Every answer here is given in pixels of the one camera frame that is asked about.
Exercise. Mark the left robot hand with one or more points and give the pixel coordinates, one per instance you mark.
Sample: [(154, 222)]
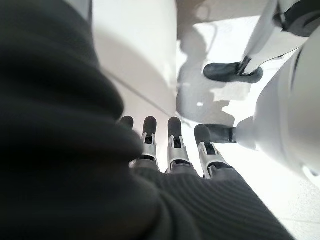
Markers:
[(75, 162)]

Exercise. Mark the wide white cabinet door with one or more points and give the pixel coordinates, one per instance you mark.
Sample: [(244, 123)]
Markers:
[(140, 105)]

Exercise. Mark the narrow white cabinet door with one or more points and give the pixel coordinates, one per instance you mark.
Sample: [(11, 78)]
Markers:
[(135, 42)]

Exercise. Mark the black right robot foot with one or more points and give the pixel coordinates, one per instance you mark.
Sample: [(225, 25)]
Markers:
[(230, 73)]

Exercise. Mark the white right robot leg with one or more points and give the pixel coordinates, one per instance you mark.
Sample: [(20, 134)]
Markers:
[(260, 35)]

